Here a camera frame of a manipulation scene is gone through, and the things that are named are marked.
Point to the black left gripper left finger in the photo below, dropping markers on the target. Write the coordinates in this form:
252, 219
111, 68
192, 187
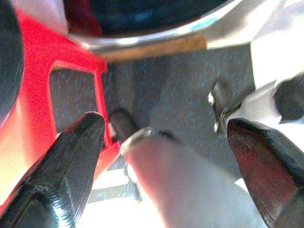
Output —
59, 171

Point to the wooden plinth strip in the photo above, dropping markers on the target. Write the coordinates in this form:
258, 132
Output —
154, 50

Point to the red plastic stool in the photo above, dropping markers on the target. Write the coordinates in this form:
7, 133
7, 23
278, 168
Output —
35, 59

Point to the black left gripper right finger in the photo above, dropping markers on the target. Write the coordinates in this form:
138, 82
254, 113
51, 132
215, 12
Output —
268, 171

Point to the washer door dark glass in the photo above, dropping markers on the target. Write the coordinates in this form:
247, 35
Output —
142, 14

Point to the white front-load washer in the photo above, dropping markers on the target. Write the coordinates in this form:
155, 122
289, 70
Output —
273, 35

